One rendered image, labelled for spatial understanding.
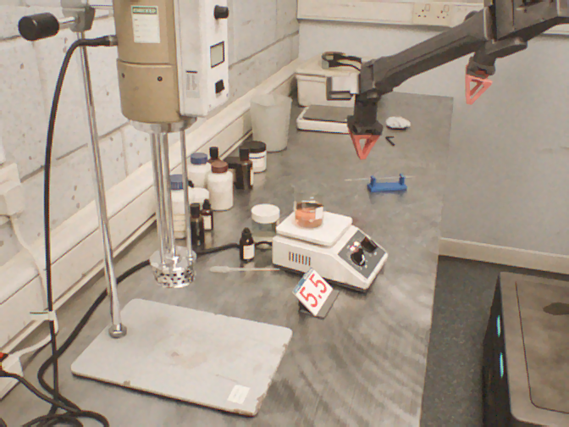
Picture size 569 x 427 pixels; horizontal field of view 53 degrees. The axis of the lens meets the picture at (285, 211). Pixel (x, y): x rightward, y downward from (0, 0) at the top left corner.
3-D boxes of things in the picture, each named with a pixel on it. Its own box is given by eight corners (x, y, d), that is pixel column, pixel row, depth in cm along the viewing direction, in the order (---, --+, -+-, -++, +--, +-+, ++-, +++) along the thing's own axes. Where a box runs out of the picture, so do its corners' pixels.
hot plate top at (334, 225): (353, 221, 117) (354, 218, 116) (331, 247, 107) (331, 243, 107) (300, 209, 121) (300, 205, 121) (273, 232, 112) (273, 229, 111)
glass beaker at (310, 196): (327, 219, 116) (328, 180, 112) (323, 235, 110) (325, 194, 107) (292, 216, 117) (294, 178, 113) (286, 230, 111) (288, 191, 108)
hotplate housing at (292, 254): (387, 263, 118) (391, 228, 114) (366, 295, 107) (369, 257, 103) (290, 238, 126) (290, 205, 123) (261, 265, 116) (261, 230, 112)
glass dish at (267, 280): (282, 292, 107) (282, 283, 106) (253, 289, 108) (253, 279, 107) (288, 277, 112) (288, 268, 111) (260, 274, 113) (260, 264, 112)
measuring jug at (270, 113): (257, 134, 191) (257, 89, 184) (295, 137, 189) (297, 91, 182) (244, 152, 174) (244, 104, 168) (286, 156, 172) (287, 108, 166)
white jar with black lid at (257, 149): (243, 163, 166) (242, 140, 163) (266, 164, 166) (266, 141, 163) (241, 173, 160) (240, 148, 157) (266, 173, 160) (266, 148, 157)
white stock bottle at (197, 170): (207, 205, 141) (205, 161, 136) (183, 201, 142) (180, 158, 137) (217, 195, 146) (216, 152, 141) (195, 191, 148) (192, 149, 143)
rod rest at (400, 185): (402, 185, 155) (403, 172, 153) (406, 190, 152) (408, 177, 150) (367, 186, 153) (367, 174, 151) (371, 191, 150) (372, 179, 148)
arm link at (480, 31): (536, 48, 98) (533, -14, 99) (513, 41, 95) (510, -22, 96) (375, 107, 135) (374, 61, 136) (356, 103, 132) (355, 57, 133)
